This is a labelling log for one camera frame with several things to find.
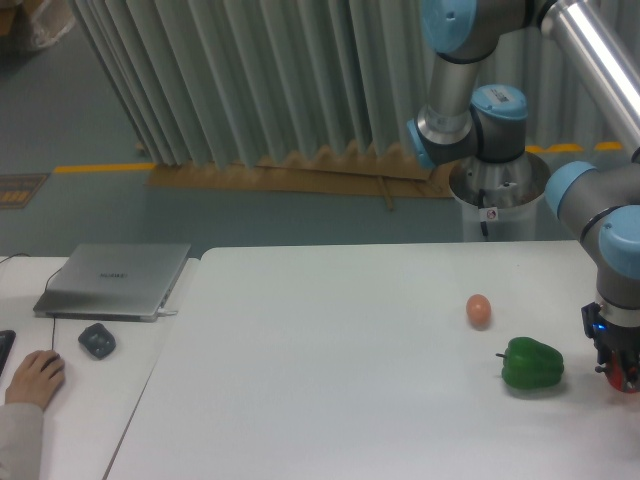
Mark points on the pale green pleated curtain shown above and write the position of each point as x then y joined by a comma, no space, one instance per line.
243,81

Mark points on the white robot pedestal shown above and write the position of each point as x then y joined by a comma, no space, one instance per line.
498,224

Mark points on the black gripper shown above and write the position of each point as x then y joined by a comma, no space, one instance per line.
615,334

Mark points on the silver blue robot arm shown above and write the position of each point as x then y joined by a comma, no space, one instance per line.
484,127

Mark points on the white usb plug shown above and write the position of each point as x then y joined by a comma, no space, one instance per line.
166,313

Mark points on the person's right hand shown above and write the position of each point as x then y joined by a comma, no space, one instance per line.
30,386

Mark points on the silver closed laptop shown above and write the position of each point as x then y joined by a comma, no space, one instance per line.
114,282

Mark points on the black keyboard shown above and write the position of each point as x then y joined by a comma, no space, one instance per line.
7,339

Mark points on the red bell pepper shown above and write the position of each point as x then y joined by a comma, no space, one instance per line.
625,380

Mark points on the brown egg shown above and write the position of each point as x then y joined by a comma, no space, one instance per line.
479,311

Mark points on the dark grey small device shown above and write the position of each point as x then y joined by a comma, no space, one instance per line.
98,341

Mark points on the green bell pepper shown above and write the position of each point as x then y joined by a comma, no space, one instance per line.
529,364

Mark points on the brown cardboard sheet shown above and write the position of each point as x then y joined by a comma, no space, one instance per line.
433,185

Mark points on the grey sleeved forearm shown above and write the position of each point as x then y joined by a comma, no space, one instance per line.
21,441

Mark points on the black computer mouse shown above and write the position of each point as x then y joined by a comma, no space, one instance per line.
52,366

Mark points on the clear plastic bag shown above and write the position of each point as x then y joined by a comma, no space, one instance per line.
41,24

